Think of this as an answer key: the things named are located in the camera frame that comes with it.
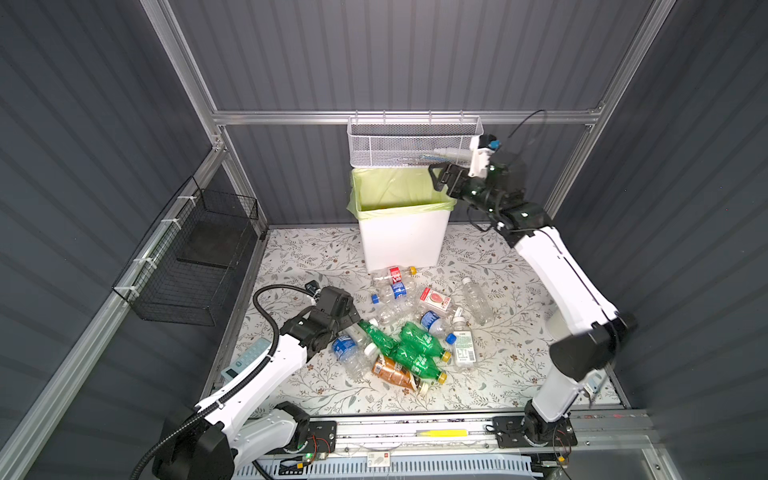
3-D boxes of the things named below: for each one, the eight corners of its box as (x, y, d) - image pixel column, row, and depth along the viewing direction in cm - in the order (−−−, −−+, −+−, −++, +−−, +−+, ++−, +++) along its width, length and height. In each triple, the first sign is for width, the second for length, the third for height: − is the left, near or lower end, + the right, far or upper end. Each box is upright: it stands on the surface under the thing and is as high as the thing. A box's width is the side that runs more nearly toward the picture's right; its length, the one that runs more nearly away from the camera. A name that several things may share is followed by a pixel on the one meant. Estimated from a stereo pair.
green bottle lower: (378, 353, 89) (378, 346, 84) (386, 341, 91) (386, 333, 87) (440, 390, 82) (443, 385, 78) (447, 376, 84) (450, 370, 80)
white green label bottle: (455, 367, 86) (457, 362, 83) (449, 322, 96) (451, 316, 92) (475, 367, 86) (479, 362, 83) (467, 322, 96) (470, 316, 92)
